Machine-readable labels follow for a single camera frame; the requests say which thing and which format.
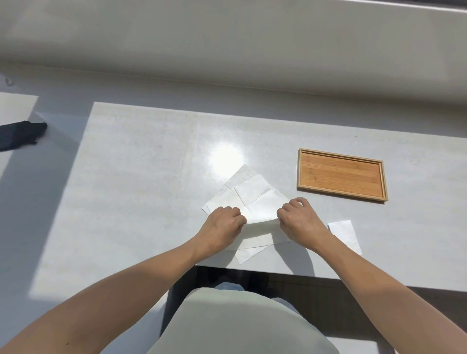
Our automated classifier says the rectangular bamboo tray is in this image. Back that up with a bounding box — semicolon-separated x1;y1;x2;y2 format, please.
296;148;389;203

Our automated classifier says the large white paper napkin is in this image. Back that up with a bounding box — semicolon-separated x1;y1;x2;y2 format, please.
239;189;293;253

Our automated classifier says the small folded white napkin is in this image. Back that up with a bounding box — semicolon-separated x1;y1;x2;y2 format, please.
233;174;271;207

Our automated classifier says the black cloth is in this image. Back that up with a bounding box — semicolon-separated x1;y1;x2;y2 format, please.
0;121;48;152

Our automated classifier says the person's right forearm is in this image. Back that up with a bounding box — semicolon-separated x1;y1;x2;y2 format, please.
310;233;467;354

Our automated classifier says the person's light green shirt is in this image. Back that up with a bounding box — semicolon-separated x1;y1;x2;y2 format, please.
147;287;341;354

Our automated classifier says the person's right hand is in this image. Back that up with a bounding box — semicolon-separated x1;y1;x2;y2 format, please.
277;197;332;253

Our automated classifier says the person's left hand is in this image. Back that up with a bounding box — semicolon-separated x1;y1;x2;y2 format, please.
193;206;248;260

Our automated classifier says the folded white paper napkin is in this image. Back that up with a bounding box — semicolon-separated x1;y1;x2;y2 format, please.
327;220;363;257

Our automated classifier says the person's left forearm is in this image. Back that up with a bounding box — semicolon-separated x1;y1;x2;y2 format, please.
0;239;206;354

